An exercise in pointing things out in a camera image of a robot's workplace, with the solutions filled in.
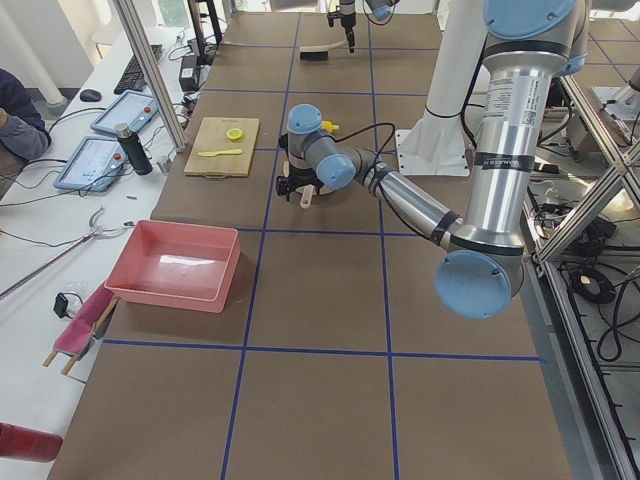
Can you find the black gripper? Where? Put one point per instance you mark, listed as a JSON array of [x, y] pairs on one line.
[[303, 176], [346, 18]]

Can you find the beige plastic dustpan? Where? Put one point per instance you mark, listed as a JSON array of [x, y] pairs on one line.
[[307, 193]]

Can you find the beige hand brush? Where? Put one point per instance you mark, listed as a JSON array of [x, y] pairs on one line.
[[319, 52]]

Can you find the yellow toy corn cob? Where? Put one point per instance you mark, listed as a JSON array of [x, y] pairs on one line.
[[329, 126]]

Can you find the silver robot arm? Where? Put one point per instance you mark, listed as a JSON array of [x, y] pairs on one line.
[[378, 12], [523, 45]]

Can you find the pink plastic bin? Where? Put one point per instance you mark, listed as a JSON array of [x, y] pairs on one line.
[[177, 265]]

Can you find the yellow plastic toy knife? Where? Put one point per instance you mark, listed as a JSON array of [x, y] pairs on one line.
[[210, 154]]

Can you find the yellow toy lemon slice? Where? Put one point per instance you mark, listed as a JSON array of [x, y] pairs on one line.
[[235, 134]]

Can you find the bamboo cutting board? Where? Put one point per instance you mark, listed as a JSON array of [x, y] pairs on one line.
[[211, 136]]

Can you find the black power adapter box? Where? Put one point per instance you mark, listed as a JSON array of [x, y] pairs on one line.
[[189, 74]]

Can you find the black water bottle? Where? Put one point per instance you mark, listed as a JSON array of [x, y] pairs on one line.
[[132, 147]]

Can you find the far teach pendant tablet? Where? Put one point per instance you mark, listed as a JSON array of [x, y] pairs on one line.
[[133, 108]]

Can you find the teach pendant tablet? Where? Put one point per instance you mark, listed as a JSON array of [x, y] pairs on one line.
[[133, 108], [93, 166]]

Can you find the black keyboard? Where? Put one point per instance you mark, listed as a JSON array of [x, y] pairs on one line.
[[132, 78]]

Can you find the near teach pendant tablet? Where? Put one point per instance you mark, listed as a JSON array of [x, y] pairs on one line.
[[93, 166]]

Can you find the black computer mouse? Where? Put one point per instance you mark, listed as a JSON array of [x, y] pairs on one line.
[[90, 96]]

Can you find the seated person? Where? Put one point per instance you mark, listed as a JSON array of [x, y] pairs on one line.
[[23, 132]]

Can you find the red cylinder bottle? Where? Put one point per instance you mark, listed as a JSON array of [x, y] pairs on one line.
[[27, 444]]

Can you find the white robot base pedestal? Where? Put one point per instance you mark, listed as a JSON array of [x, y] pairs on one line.
[[435, 145]]

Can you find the aluminium frame post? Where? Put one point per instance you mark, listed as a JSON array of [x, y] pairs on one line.
[[141, 48]]

